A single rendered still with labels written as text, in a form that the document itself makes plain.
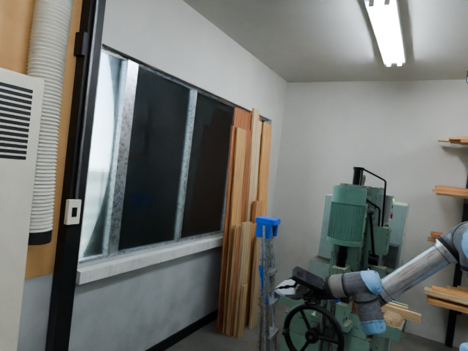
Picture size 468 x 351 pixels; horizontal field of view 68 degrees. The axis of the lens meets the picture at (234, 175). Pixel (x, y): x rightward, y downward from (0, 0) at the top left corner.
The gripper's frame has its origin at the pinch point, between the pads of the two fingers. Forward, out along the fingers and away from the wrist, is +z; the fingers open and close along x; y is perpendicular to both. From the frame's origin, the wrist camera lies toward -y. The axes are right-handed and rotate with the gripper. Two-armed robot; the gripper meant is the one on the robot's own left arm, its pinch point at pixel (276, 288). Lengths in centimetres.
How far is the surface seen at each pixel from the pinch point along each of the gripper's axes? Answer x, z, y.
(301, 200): 233, 92, 190
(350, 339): 10, -3, 68
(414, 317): 23, -32, 77
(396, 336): 11, -25, 68
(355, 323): 16, -8, 64
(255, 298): 94, 121, 167
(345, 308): 17, -7, 50
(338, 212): 61, -11, 35
